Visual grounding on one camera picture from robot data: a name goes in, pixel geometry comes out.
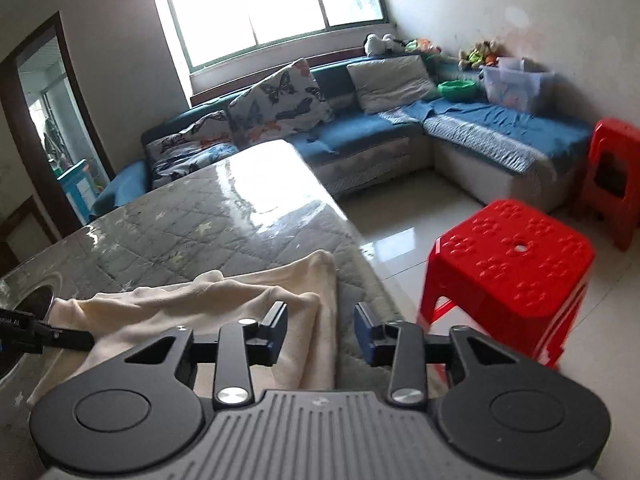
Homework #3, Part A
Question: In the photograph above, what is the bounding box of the red plastic stool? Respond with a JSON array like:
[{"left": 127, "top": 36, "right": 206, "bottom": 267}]
[
  {"left": 579, "top": 117, "right": 640, "bottom": 252},
  {"left": 416, "top": 200, "right": 596, "bottom": 367}
]

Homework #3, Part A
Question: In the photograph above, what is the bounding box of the clear plastic storage box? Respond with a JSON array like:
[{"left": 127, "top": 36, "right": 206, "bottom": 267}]
[{"left": 480, "top": 56, "right": 555, "bottom": 114}]

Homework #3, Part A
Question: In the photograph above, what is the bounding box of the grey cushion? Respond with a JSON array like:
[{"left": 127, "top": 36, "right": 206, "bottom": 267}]
[{"left": 347, "top": 55, "right": 438, "bottom": 114}]

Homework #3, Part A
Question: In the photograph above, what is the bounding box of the red plastic stool far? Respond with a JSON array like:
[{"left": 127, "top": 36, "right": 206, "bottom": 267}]
[{"left": 579, "top": 117, "right": 640, "bottom": 252}]

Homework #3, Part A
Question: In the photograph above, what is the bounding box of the green plastic bowl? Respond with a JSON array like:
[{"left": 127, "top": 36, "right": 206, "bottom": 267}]
[{"left": 438, "top": 79, "right": 478, "bottom": 102}]

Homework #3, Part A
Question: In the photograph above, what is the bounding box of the cream knit garment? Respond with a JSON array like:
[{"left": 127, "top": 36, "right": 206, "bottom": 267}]
[{"left": 28, "top": 250, "right": 337, "bottom": 405}]

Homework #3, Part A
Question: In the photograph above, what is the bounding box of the blue sectional sofa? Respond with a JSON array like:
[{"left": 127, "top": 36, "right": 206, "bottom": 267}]
[{"left": 91, "top": 58, "right": 591, "bottom": 218}]

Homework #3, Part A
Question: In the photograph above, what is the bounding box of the light blue box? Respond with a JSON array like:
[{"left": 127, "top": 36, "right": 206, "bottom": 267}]
[{"left": 54, "top": 157, "right": 110, "bottom": 226}]

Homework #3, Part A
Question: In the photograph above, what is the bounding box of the dark wooden door frame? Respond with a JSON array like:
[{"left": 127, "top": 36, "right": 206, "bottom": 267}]
[{"left": 1, "top": 13, "right": 115, "bottom": 237}]

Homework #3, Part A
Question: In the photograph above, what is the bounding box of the colourful plush toys pile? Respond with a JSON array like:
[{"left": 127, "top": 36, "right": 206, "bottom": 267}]
[{"left": 404, "top": 38, "right": 502, "bottom": 70}]

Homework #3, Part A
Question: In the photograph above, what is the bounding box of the butterfly pillow left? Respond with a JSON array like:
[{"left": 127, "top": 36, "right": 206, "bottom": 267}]
[{"left": 145, "top": 110, "right": 239, "bottom": 188}]

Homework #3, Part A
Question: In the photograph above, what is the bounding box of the butterfly pillow upright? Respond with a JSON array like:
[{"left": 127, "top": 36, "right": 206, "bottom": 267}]
[{"left": 228, "top": 58, "right": 334, "bottom": 145}]

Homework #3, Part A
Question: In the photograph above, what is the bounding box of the red plastic stool near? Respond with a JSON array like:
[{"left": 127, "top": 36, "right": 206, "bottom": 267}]
[{"left": 416, "top": 200, "right": 596, "bottom": 367}]

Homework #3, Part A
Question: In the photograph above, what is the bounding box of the white plush toy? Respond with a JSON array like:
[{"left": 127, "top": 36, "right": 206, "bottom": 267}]
[{"left": 363, "top": 34, "right": 406, "bottom": 56}]

